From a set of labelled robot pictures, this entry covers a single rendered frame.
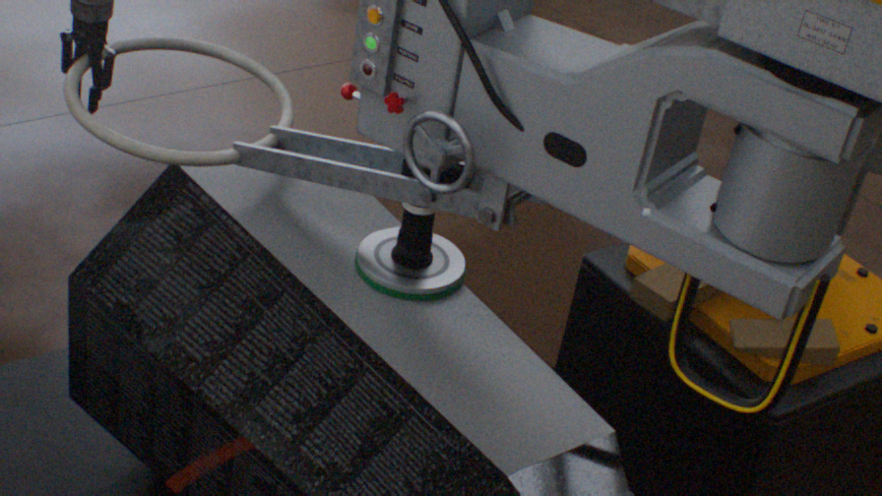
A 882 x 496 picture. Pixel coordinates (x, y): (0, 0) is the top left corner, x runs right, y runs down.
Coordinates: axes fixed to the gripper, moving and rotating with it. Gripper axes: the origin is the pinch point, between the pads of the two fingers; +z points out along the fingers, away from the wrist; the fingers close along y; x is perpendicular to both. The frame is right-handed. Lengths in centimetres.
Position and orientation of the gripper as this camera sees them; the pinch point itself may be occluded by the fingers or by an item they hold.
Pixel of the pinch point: (85, 95)
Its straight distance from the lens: 307.3
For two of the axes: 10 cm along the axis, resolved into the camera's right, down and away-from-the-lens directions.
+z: -2.2, 7.8, 5.9
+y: 9.0, 4.0, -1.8
